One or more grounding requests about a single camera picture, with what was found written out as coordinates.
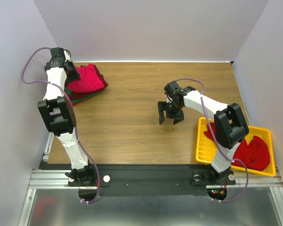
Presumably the pink magenta t shirt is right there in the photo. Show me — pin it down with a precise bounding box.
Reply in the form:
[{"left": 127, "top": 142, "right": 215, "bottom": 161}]
[{"left": 66, "top": 64, "right": 105, "bottom": 93}]

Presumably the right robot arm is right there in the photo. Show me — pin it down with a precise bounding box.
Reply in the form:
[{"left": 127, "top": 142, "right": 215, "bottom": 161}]
[{"left": 158, "top": 81, "right": 249, "bottom": 184}]

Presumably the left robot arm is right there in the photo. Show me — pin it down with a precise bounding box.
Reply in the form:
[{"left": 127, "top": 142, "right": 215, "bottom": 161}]
[{"left": 37, "top": 47, "right": 97, "bottom": 186}]

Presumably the green folded shirt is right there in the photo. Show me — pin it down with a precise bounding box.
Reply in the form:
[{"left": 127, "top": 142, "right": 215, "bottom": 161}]
[{"left": 64, "top": 86, "right": 101, "bottom": 104}]

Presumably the maroon folded shirt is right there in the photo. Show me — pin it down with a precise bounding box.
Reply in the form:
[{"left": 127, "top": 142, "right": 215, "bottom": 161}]
[{"left": 65, "top": 64, "right": 108, "bottom": 105}]

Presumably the red folded shirt bottom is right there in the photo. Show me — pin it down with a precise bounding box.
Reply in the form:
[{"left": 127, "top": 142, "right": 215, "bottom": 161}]
[{"left": 72, "top": 90, "right": 102, "bottom": 107}]

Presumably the yellow plastic tray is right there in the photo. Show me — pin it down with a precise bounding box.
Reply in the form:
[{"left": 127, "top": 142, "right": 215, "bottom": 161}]
[{"left": 194, "top": 117, "right": 276, "bottom": 177}]

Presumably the red shirt in tray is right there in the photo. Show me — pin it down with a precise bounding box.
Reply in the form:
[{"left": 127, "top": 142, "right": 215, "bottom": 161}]
[{"left": 203, "top": 122, "right": 271, "bottom": 171}]

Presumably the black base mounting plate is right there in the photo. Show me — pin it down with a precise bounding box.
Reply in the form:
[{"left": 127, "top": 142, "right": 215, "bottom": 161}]
[{"left": 65, "top": 164, "right": 236, "bottom": 197}]

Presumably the aluminium frame rail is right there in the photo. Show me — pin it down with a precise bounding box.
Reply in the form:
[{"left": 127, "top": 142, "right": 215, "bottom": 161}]
[{"left": 28, "top": 169, "right": 283, "bottom": 190}]

